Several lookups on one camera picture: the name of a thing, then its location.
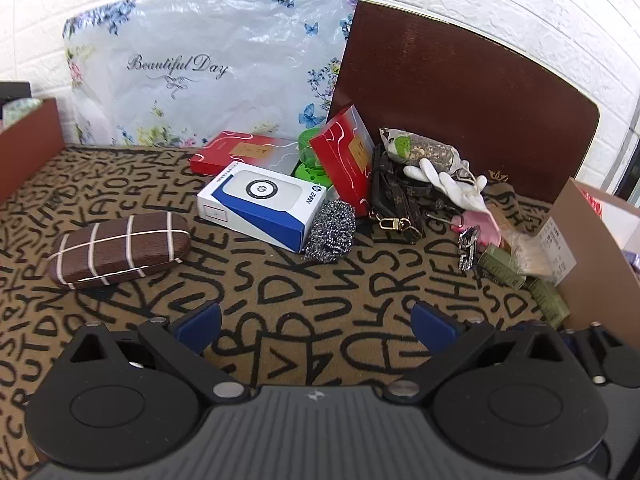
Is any flat red box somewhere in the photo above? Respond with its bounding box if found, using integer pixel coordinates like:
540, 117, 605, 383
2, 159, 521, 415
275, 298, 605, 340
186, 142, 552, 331
189, 131, 301, 177

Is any pink plastic object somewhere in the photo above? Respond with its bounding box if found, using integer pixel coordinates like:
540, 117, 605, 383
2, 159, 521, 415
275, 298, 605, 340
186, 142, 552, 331
452, 210, 506, 246

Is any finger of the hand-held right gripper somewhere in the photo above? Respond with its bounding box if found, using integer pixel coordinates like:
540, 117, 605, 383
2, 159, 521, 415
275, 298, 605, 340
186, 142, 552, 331
562, 321, 640, 386

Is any small olive green box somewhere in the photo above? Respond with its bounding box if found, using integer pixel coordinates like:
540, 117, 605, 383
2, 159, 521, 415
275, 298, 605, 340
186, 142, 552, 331
477, 244, 526, 288
525, 277, 571, 328

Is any brown striped glasses case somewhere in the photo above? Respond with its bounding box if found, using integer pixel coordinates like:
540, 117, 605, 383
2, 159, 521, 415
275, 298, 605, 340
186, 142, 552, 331
47, 212, 192, 290

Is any red box with clear sleeve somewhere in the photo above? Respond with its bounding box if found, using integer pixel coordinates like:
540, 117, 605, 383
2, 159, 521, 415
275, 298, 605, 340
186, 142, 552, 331
309, 105, 376, 206

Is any phone case with brown strap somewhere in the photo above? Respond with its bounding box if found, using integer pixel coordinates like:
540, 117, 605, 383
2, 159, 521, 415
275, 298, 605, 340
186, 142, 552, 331
369, 144, 448, 245

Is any letter-print tablecloth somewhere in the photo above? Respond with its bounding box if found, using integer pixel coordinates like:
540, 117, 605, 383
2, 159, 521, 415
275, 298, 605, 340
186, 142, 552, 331
0, 145, 576, 480

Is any floral plastic bag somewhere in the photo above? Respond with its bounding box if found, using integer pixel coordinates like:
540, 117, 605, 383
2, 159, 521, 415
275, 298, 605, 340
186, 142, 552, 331
62, 0, 358, 148

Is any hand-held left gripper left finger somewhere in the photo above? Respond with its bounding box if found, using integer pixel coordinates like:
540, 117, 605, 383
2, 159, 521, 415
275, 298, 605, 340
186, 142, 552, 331
67, 301, 251, 403

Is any steel wool scrubber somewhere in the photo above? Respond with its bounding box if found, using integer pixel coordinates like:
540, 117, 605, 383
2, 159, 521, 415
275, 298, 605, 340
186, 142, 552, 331
301, 199, 357, 263

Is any beige cardboard box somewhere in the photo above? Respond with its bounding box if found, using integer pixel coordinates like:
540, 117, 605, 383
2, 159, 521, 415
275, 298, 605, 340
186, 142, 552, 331
537, 177, 640, 331

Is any brown wooden box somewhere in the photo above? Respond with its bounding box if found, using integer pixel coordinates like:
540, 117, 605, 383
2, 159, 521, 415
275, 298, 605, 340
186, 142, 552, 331
0, 97, 63, 206

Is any clear packet of dried tea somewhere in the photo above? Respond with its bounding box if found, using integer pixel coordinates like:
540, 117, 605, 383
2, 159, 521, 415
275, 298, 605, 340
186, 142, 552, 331
379, 127, 460, 173

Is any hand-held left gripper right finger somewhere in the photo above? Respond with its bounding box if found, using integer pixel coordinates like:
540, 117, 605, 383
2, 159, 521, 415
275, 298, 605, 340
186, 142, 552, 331
385, 301, 568, 403

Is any white and blue box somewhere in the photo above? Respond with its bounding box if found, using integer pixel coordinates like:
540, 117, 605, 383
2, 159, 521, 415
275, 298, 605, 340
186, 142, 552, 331
196, 162, 328, 253

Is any green plastic bottle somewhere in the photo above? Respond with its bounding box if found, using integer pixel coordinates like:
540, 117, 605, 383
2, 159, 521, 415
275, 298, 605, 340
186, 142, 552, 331
294, 127, 333, 186

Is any white glove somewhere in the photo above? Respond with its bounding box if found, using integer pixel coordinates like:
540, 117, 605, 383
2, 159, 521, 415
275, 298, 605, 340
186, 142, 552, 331
404, 157, 488, 213

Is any dark brown wooden board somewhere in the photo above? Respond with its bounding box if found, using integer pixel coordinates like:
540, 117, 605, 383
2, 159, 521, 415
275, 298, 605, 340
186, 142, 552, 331
330, 0, 601, 206

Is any clear packet of toothpicks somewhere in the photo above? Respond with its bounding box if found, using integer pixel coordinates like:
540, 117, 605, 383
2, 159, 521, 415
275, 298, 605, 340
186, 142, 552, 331
505, 232, 556, 281

